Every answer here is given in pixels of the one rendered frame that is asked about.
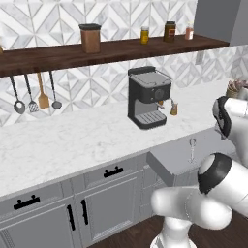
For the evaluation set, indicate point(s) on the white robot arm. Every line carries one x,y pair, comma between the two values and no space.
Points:
193,203

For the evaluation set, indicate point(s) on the grey drawer front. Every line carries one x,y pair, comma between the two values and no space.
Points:
132,168
48,193

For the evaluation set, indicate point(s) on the open grey drawer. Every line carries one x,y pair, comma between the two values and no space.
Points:
174,153

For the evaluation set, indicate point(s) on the black espresso machine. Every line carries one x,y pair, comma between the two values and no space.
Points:
147,93

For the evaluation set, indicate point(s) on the small amber glass cup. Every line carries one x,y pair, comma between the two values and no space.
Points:
174,109

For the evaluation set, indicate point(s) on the grey cupboard door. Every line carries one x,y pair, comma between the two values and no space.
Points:
148,187
38,229
113,206

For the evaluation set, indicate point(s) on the hanging metal spoon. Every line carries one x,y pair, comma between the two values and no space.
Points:
56,104

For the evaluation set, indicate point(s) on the hanging wooden spatula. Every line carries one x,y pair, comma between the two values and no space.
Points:
43,100

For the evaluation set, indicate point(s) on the yellow spice jar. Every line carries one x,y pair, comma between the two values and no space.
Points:
144,36

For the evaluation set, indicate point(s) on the brown canister with black lid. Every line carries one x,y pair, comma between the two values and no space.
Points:
90,40

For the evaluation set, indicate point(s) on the hanging metal slotted spatula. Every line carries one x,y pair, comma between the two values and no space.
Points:
33,106

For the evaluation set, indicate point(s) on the dark brown jar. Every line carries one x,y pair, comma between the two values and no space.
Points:
169,32

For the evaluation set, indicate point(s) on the hanging metal ladle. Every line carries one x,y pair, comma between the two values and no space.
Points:
19,106

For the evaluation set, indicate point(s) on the pot with kitchen tools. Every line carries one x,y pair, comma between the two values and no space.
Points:
234,88

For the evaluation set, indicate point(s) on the dark wooden wall shelf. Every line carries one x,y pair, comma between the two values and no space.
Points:
58,58

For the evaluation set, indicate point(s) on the white wall socket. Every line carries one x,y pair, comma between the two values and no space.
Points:
200,58

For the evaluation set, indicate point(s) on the grey wall cupboard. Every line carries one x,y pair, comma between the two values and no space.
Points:
216,17

